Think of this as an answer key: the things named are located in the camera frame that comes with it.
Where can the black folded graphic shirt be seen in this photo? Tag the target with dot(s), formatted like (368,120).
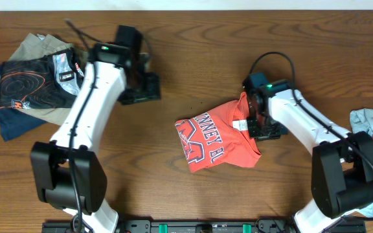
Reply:
(52,81)

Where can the red orange soccer t-shirt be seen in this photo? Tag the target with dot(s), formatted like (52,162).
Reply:
(219,136)

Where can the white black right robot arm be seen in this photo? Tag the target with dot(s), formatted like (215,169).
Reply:
(341,161)

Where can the khaki folded garment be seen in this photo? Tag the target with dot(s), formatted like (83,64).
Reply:
(34,47)

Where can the navy folded garment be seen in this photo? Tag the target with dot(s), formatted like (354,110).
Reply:
(14,123)

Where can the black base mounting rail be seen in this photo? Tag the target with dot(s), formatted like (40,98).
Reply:
(206,226)

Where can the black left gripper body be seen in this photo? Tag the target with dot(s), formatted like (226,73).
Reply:
(145,88)

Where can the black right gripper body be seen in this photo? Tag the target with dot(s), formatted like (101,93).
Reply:
(261,128)

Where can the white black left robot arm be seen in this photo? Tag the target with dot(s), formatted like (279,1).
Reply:
(67,172)

